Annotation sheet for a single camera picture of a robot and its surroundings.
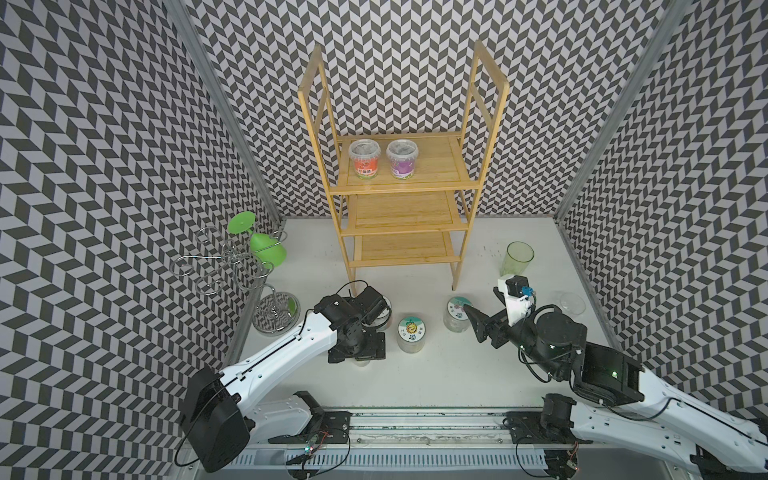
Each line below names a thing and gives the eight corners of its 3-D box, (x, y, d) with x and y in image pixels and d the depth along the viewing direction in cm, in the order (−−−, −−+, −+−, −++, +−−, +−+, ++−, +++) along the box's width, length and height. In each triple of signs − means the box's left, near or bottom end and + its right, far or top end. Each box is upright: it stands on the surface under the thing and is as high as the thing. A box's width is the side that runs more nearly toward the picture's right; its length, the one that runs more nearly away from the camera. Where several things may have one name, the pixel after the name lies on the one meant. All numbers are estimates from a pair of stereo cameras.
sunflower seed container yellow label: (397, 353, 86) (397, 342, 80) (397, 328, 91) (397, 316, 85) (425, 353, 86) (427, 342, 80) (423, 328, 91) (425, 316, 85)
